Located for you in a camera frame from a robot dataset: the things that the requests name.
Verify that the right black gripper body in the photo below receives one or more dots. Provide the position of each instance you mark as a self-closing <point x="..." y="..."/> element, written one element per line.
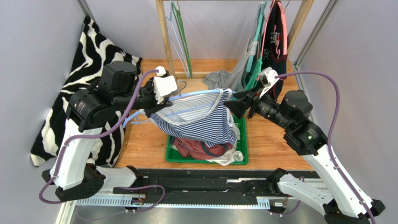
<point x="251" y="102"/>

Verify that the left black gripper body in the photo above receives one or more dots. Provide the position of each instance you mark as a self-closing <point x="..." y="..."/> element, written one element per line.
<point x="149" y="111"/>

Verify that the grey tank top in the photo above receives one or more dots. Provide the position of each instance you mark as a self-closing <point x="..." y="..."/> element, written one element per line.
<point x="234" y="80"/>

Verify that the blue white striped tank top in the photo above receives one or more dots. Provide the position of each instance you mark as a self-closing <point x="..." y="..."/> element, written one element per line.
<point x="214" y="128"/>

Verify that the light blue plastic hanger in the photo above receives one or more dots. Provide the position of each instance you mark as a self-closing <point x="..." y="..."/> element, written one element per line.
<point x="190" y="103"/>

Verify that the red tank top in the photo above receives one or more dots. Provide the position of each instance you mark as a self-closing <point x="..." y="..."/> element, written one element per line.
<point x="199" y="150"/>

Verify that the teal plastic hanger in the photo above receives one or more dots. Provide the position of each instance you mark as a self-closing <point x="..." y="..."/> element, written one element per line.
<point x="254" y="37"/>

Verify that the green plastic hanger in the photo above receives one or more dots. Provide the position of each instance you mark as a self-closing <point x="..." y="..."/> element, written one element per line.
<point x="183" y="37"/>

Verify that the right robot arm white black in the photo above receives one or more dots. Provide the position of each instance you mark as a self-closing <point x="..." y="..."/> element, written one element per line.
<point x="343" y="202"/>

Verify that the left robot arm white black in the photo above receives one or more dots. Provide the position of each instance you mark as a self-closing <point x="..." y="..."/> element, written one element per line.
<point x="96" y="112"/>

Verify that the green tank top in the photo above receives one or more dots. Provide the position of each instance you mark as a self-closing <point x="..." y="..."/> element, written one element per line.
<point x="250" y="80"/>

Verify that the navy maroon tank top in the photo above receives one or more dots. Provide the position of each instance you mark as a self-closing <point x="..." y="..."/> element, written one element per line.
<point x="279" y="65"/>

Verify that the pink plastic hanger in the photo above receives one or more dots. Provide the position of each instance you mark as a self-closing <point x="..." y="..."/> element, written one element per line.
<point x="274" y="38"/>

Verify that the green plastic tray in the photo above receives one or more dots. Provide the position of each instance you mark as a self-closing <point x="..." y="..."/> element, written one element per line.
<point x="172" y="155"/>

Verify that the zebra print blanket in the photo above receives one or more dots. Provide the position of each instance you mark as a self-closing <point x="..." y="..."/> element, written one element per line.
<point x="94" y="50"/>

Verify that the wooden clothes rack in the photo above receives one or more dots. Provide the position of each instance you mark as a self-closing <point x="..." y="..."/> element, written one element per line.
<point x="204" y="66"/>

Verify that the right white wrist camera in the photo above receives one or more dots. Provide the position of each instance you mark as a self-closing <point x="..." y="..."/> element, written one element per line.
<point x="268" y="78"/>

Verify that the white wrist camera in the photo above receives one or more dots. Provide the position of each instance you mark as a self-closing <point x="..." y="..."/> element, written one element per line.
<point x="268" y="78"/>
<point x="164" y="85"/>

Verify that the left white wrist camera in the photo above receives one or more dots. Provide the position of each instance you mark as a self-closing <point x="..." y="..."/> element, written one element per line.
<point x="164" y="85"/>

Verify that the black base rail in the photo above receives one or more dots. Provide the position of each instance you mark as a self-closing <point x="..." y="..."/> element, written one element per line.
<point x="212" y="188"/>

